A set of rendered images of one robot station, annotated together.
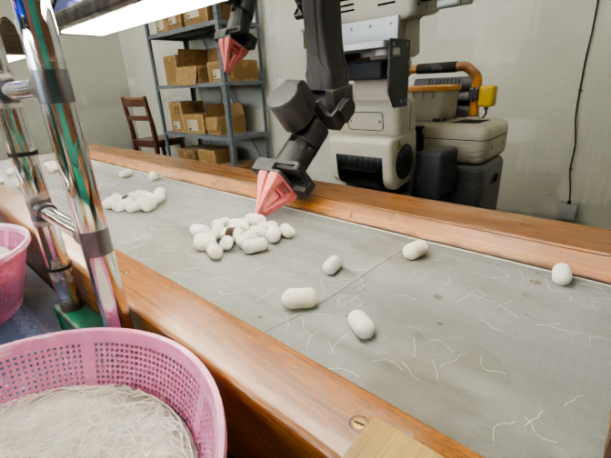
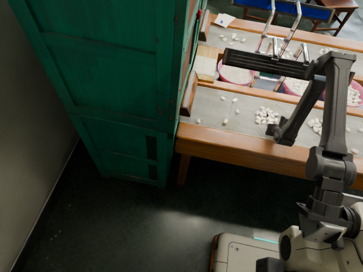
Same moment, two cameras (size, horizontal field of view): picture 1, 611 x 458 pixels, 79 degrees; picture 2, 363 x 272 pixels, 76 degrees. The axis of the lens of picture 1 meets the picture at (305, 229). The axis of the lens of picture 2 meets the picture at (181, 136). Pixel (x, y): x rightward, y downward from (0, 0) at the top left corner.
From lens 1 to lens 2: 151 cm
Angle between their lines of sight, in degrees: 95
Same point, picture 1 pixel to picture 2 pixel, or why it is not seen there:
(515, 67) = not seen: outside the picture
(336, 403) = (217, 83)
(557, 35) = not seen: outside the picture
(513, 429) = (202, 92)
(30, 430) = (244, 79)
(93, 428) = (239, 81)
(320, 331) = (227, 97)
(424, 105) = not seen: outside the picture
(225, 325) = (236, 88)
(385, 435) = (212, 80)
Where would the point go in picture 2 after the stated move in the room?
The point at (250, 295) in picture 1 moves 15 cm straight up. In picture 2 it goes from (243, 101) to (251, 83)
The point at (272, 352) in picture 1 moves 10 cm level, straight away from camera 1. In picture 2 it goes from (228, 87) to (239, 96)
